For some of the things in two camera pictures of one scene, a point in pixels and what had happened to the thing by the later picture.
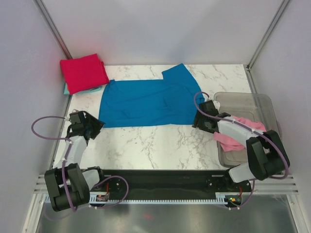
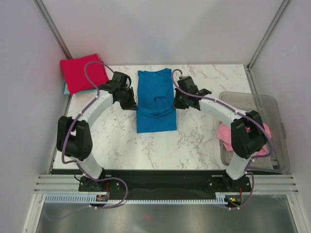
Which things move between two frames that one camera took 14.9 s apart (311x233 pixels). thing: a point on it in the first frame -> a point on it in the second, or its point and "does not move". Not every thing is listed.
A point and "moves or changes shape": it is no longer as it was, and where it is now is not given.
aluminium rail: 276,184 does not move
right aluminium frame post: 281,8 does not move
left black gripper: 97,124 -> 131,105
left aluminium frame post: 43,9 does not move
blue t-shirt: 171,100 moves or changes shape
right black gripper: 199,116 -> 176,104
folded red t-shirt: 83,73 does not move
